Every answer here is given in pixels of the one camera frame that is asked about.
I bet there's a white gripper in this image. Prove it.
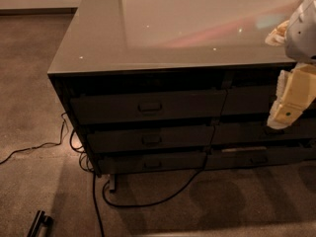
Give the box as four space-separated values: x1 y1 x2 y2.
265 21 316 129

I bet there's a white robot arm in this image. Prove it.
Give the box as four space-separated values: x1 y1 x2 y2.
266 0 316 129

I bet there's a grey drawer cabinet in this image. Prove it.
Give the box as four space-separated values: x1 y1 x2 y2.
46 0 316 194

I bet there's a black metal bar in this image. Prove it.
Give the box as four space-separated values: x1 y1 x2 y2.
27 210 53 237

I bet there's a thick black floor cable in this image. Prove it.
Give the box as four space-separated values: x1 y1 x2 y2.
91 125 217 237

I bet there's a thin black floor cable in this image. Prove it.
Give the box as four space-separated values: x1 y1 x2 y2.
0 112 94 174

